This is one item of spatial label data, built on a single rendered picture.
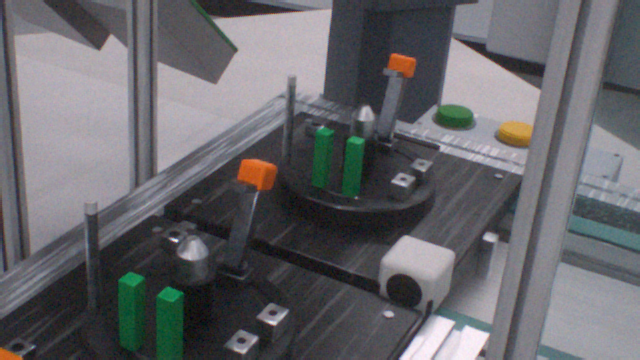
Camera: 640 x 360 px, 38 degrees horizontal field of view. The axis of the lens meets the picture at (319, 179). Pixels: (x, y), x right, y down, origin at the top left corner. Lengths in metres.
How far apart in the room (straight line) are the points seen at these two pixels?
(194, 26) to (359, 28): 0.25
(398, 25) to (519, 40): 0.51
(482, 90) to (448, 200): 0.56
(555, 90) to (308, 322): 0.24
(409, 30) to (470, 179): 0.28
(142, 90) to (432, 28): 0.40
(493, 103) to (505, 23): 0.76
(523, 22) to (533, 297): 0.17
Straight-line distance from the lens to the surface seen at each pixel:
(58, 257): 0.75
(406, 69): 0.84
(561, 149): 0.57
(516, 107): 1.34
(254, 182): 0.63
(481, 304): 0.80
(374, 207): 0.76
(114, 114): 1.21
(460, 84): 1.39
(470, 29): 3.89
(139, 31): 0.83
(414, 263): 0.70
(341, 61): 1.14
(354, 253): 0.74
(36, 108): 1.23
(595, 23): 0.54
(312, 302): 0.68
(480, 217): 0.82
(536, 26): 0.58
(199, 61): 0.95
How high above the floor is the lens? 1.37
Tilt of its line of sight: 28 degrees down
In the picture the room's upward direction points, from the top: 5 degrees clockwise
